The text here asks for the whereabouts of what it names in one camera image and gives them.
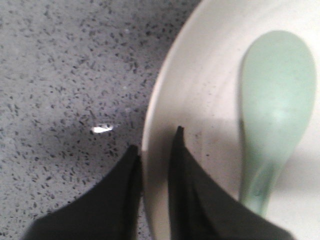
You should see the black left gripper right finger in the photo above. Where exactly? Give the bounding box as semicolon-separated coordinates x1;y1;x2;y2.
168;126;294;240

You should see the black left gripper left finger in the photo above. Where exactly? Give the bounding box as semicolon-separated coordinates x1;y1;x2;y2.
22;145;142;240

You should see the white round plate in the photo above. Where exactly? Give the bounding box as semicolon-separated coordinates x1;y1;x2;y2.
141;0;320;240

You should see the light green plastic spoon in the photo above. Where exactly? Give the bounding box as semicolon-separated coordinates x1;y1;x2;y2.
239;30;317;216

